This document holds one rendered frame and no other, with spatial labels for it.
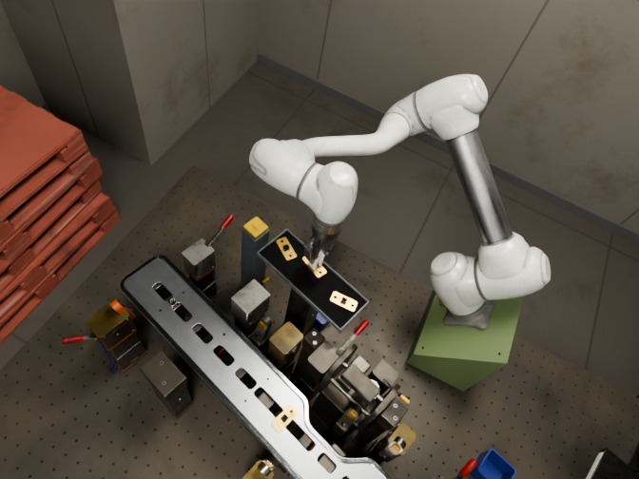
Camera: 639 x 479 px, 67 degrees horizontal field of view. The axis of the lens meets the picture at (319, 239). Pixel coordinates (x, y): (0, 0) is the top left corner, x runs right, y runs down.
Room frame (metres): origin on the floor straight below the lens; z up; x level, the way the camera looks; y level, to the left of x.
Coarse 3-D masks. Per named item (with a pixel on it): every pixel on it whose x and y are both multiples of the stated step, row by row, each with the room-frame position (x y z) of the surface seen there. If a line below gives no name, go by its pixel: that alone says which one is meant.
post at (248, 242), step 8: (248, 232) 0.84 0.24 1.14; (264, 232) 0.85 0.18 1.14; (248, 240) 0.82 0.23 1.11; (256, 240) 0.81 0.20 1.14; (264, 240) 0.85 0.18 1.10; (248, 248) 0.82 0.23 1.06; (256, 248) 0.81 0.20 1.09; (248, 256) 0.82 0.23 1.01; (256, 256) 0.82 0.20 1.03; (248, 264) 0.82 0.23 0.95; (256, 264) 0.82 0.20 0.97; (264, 264) 0.86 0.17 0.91; (248, 272) 0.82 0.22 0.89; (256, 272) 0.82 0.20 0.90; (264, 272) 0.86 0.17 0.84; (248, 280) 0.82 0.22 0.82
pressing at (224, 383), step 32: (160, 256) 0.73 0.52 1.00; (128, 288) 0.59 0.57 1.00; (192, 288) 0.65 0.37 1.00; (160, 320) 0.51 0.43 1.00; (192, 320) 0.54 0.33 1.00; (224, 320) 0.57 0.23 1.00; (192, 352) 0.44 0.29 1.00; (256, 352) 0.50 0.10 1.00; (224, 384) 0.37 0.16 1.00; (256, 384) 0.40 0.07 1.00; (288, 384) 0.42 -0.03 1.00; (256, 416) 0.31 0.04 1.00; (288, 448) 0.25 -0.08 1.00; (320, 448) 0.27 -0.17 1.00
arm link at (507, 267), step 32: (416, 96) 1.25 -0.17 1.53; (448, 96) 1.21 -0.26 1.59; (480, 96) 1.21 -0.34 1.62; (448, 128) 1.16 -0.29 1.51; (480, 160) 1.13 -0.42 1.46; (480, 192) 1.06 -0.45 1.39; (480, 224) 1.01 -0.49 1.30; (480, 256) 0.95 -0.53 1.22; (512, 256) 0.93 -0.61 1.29; (544, 256) 0.96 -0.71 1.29; (480, 288) 0.87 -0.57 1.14; (512, 288) 0.86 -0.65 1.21
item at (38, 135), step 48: (0, 96) 1.39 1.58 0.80; (0, 144) 1.13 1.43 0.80; (48, 144) 1.20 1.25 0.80; (0, 192) 0.91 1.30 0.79; (48, 192) 1.11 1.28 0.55; (96, 192) 1.34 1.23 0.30; (0, 240) 0.81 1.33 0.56; (48, 240) 0.99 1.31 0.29; (96, 240) 1.19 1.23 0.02; (0, 288) 0.70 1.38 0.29; (48, 288) 0.84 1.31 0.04; (0, 336) 0.54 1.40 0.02
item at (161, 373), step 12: (156, 360) 0.38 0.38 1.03; (168, 360) 0.39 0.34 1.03; (144, 372) 0.34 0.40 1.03; (156, 372) 0.35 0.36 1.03; (168, 372) 0.36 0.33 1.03; (180, 372) 0.36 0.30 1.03; (156, 384) 0.31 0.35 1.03; (168, 384) 0.32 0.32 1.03; (180, 384) 0.33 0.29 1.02; (156, 396) 0.34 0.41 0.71; (168, 396) 0.29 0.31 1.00; (180, 396) 0.32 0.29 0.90; (168, 408) 0.31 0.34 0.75; (180, 408) 0.31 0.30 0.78
